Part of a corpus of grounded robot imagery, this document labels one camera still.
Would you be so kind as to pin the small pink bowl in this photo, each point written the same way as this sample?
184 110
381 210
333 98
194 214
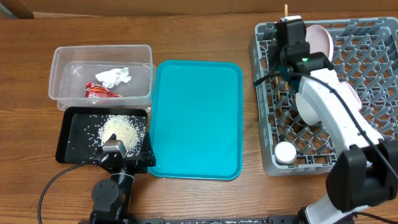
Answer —
354 93

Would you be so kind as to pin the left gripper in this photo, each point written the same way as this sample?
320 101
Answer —
148 156

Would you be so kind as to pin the black plastic tray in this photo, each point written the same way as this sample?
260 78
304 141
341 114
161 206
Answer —
61 155

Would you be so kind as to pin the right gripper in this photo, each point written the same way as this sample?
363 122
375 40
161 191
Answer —
273 56

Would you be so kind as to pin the spilled rice pile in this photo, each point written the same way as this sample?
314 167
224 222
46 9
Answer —
121 132

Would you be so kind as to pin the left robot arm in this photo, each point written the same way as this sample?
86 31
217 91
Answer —
111 197

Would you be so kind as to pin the grey bowl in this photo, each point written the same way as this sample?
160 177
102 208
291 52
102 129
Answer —
308 107

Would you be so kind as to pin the clear plastic bin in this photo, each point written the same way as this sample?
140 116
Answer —
73 66

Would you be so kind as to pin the small white cup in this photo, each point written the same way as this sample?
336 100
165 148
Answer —
285 153

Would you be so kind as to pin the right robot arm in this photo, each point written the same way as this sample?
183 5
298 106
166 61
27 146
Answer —
365 173

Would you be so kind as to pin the white tissue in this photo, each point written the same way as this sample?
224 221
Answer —
113 77

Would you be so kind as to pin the grey dishwasher rack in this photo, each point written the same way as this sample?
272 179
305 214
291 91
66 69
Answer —
364 55

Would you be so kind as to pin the red snack wrapper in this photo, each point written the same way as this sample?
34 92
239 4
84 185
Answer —
98 91

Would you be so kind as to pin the large white plate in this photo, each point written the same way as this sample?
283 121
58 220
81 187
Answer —
320 40

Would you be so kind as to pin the wooden chopstick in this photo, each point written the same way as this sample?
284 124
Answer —
278 86
286 10

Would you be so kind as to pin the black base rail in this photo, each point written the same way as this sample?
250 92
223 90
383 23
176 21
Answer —
273 219

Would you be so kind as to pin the teal serving tray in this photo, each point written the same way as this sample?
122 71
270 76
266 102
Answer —
196 125

